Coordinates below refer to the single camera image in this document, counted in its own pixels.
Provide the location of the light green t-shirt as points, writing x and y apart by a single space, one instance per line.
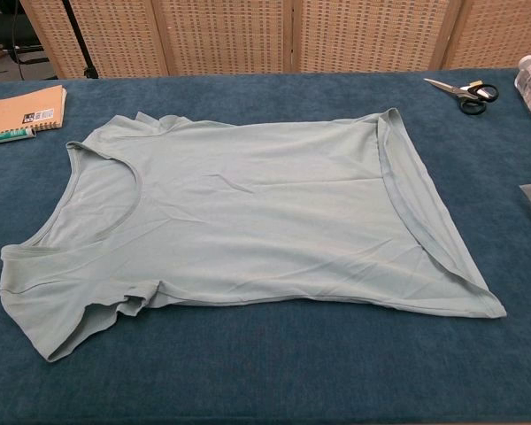
248 199

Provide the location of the black office chair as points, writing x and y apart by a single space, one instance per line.
0 28

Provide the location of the blue velvet table cover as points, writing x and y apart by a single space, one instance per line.
265 376

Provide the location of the woven rattan screen panel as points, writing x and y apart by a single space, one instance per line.
225 40
500 35
115 40
371 40

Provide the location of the black tripod stand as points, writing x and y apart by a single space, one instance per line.
77 32

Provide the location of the tan spiral notebook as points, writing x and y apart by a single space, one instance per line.
9 110

